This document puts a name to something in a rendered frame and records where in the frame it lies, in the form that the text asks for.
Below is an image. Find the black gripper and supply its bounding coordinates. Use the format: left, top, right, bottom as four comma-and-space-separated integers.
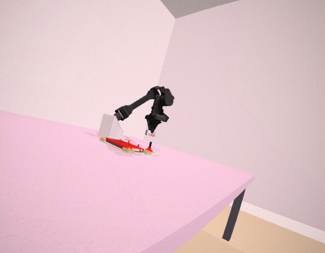
145, 104, 166, 133

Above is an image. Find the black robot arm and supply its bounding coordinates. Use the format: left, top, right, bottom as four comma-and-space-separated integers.
113, 86, 175, 121

